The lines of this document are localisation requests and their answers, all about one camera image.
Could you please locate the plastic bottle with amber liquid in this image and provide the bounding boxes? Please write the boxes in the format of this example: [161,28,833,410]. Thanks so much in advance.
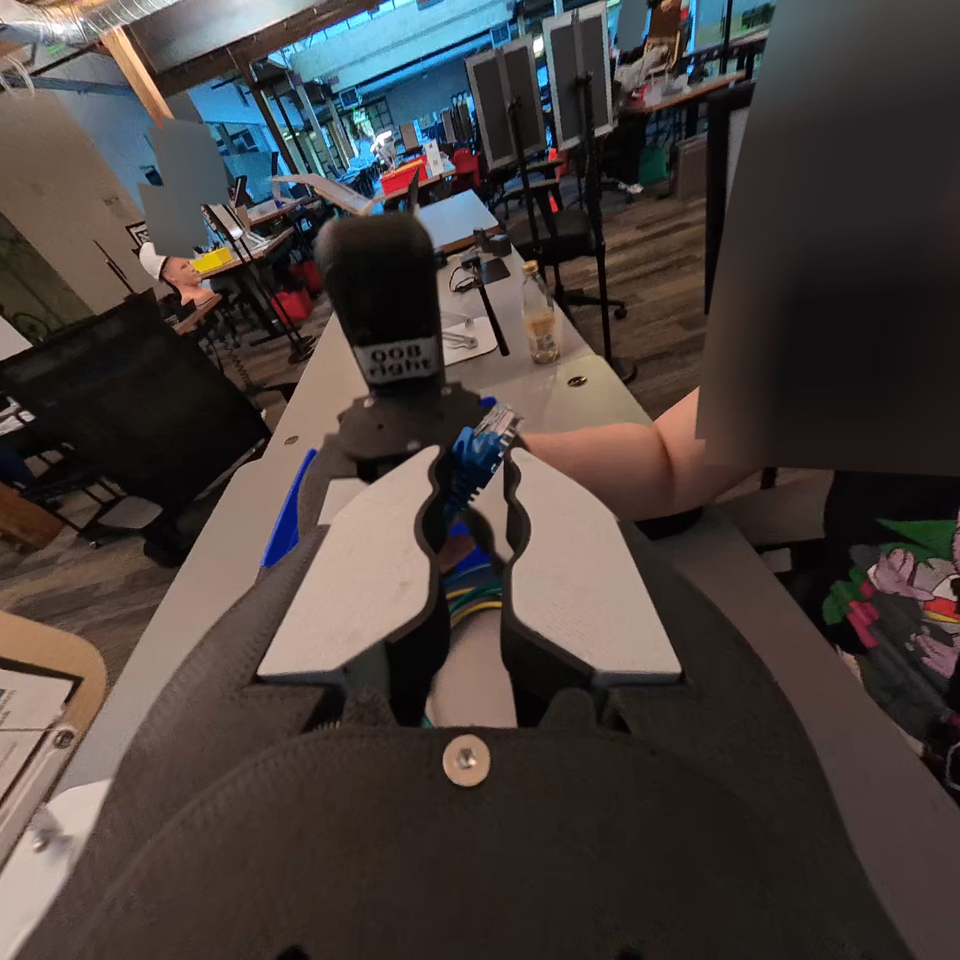
[521,260,563,366]

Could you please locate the blue plastic wedge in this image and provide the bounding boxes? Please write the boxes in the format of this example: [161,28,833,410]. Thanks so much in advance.
[261,447,319,569]

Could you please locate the white table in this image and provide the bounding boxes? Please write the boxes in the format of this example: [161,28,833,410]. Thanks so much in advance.
[414,188,501,255]

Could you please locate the black mesh chair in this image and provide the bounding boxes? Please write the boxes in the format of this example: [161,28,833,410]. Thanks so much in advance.
[0,291,273,567]

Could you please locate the mannequin head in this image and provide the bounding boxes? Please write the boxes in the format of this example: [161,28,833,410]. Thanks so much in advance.
[159,255,208,307]

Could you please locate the grey panel on stand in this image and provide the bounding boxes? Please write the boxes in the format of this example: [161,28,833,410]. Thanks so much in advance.
[465,37,550,172]
[541,0,618,153]

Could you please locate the black hammer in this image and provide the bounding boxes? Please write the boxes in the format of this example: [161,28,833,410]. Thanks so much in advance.
[459,253,513,358]

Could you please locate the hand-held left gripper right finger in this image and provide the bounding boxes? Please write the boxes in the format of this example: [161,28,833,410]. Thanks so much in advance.
[501,447,684,687]

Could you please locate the printed instruction poster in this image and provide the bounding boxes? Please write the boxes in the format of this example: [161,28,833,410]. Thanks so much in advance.
[0,658,85,815]

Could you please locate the person's right forearm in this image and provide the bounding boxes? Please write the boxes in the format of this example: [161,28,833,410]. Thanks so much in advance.
[521,386,755,524]

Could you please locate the wooden board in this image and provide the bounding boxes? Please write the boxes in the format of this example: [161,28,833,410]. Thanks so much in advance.
[0,609,111,864]

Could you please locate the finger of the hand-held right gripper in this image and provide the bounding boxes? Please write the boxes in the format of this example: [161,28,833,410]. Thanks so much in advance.
[316,478,370,528]

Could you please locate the person's printed black shirt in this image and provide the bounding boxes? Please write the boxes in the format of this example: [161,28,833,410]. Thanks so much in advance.
[821,471,960,807]

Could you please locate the black office chair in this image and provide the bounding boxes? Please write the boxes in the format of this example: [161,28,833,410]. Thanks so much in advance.
[516,201,630,322]

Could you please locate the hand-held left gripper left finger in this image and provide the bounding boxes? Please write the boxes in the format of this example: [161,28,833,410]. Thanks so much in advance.
[257,444,451,685]

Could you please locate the blue ethernet cable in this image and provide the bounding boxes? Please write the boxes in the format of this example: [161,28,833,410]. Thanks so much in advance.
[441,397,525,580]

